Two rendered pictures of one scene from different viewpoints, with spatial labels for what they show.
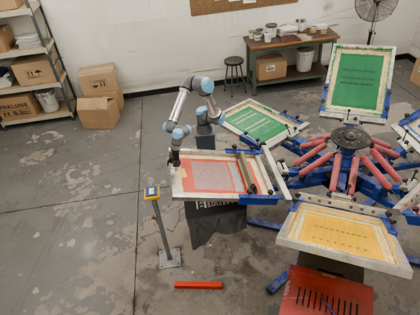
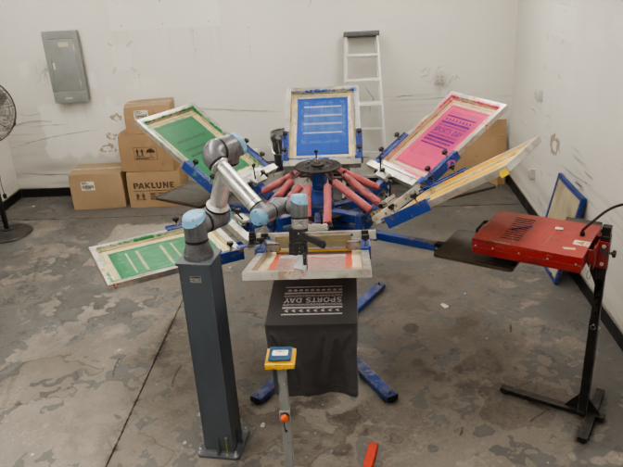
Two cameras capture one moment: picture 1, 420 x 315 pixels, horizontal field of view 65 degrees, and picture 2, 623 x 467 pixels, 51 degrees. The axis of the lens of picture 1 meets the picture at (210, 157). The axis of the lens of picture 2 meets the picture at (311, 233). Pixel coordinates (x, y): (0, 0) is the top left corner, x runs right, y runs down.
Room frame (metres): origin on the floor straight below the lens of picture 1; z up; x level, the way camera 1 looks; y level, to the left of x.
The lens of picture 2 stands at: (1.51, 2.91, 2.59)
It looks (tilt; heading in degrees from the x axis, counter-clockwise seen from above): 23 degrees down; 278
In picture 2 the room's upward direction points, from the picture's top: 3 degrees counter-clockwise
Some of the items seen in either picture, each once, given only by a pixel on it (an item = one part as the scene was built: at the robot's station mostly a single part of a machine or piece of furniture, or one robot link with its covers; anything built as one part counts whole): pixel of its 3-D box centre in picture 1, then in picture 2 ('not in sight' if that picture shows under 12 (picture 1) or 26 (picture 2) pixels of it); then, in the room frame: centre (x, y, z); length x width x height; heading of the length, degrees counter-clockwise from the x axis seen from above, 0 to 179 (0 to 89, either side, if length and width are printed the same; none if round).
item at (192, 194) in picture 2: not in sight; (241, 207); (2.63, -1.40, 0.91); 1.34 x 0.40 x 0.08; 154
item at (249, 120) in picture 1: (265, 120); (186, 233); (2.77, -0.59, 1.05); 1.08 x 0.61 x 0.23; 34
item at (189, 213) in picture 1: (212, 193); (312, 299); (1.94, 0.01, 0.95); 0.48 x 0.44 x 0.01; 94
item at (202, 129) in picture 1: (204, 125); (197, 246); (2.50, 0.02, 1.25); 0.15 x 0.15 x 0.10
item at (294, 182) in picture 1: (270, 188); not in sight; (1.98, -0.48, 0.89); 1.24 x 0.06 x 0.06; 94
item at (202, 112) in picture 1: (203, 114); (196, 224); (2.50, 0.02, 1.37); 0.13 x 0.12 x 0.14; 58
